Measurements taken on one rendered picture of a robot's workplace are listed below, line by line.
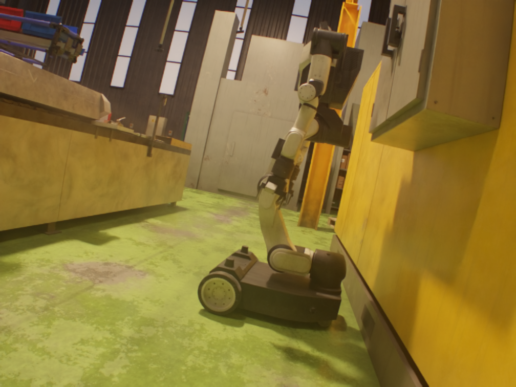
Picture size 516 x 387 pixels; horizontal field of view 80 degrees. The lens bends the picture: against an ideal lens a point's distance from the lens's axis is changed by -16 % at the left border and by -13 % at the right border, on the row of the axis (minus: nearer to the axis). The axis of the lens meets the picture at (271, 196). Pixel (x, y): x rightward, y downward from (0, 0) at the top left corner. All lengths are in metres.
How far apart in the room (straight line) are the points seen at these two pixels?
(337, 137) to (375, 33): 8.38
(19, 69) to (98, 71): 11.99
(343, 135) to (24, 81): 1.69
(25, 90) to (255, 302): 1.62
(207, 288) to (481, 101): 1.31
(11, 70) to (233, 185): 6.39
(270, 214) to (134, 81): 11.74
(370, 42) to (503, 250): 9.26
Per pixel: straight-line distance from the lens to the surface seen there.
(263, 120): 7.93
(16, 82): 2.12
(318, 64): 1.61
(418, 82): 0.94
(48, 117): 2.31
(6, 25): 2.59
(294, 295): 1.65
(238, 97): 8.17
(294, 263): 1.73
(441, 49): 0.95
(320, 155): 5.50
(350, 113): 9.39
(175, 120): 12.30
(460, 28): 0.99
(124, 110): 13.19
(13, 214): 2.25
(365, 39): 9.92
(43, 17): 2.39
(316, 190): 5.48
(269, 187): 1.51
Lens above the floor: 0.67
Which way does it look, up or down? 3 degrees down
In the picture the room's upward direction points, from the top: 12 degrees clockwise
